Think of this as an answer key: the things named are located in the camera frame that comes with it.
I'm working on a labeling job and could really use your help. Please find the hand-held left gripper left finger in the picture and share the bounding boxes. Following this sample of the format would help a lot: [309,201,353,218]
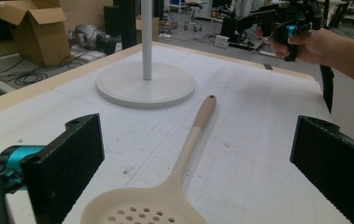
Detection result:
[20,113,106,224]

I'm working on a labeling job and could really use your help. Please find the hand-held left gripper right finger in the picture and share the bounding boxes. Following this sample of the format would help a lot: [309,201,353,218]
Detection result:
[290,115,354,224]

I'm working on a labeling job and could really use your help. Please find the beige slotted spoon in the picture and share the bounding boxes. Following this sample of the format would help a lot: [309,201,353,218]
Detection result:
[79,94,218,224]

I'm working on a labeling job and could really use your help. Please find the small white box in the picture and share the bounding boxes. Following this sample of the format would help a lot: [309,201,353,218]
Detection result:
[214,34,231,49]

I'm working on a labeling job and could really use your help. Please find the wheeled stool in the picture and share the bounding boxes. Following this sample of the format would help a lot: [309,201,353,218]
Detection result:
[182,0,209,33]

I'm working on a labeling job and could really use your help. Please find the small cardboard box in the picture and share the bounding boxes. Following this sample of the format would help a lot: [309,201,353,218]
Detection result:
[135,15,161,45]

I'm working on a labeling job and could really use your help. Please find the white grid mat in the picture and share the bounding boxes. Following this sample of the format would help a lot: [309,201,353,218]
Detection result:
[0,43,353,224]

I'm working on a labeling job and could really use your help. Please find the white round-base stand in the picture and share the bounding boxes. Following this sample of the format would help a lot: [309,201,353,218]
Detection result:
[95,0,197,110]

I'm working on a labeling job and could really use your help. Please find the grey machine on floor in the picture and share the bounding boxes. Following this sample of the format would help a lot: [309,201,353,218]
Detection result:
[67,23,117,56]

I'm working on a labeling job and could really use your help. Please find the black upright column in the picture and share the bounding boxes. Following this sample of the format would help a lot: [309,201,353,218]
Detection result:
[104,0,137,50]

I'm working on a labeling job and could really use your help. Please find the large open cardboard box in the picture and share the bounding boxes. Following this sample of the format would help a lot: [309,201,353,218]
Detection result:
[0,0,72,67]

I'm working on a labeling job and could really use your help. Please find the black hanging strap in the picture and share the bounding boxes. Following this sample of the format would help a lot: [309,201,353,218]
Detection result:
[319,63,335,115]

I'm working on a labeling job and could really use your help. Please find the black floor cables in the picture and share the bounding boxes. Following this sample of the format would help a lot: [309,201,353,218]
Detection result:
[0,46,87,88]

